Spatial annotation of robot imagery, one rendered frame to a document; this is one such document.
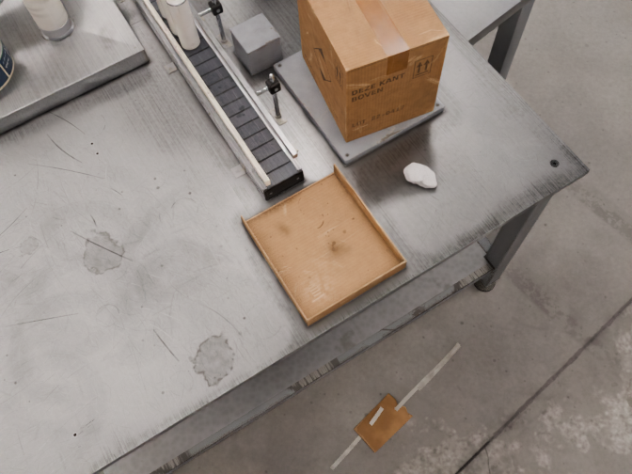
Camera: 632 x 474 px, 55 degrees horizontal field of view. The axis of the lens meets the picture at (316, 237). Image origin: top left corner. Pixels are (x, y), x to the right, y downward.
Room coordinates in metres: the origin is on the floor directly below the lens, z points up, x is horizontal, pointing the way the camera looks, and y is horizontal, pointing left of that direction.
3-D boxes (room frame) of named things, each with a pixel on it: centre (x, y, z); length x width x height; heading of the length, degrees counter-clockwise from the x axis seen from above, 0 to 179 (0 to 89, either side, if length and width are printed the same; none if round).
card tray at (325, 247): (0.57, -0.01, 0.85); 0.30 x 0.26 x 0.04; 26
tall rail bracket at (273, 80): (0.94, 0.08, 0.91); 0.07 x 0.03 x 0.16; 116
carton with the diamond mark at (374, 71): (1.01, -0.17, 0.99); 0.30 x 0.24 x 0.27; 16
